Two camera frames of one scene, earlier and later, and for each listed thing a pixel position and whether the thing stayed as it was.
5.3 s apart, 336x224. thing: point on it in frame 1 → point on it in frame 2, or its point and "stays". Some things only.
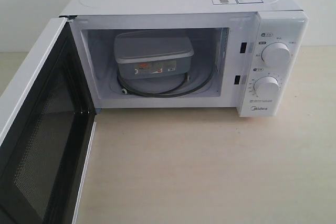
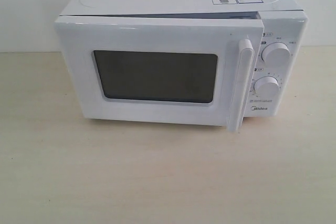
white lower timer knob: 266,87 stays
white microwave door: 47,123 → 167,70
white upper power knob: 276,54 stays
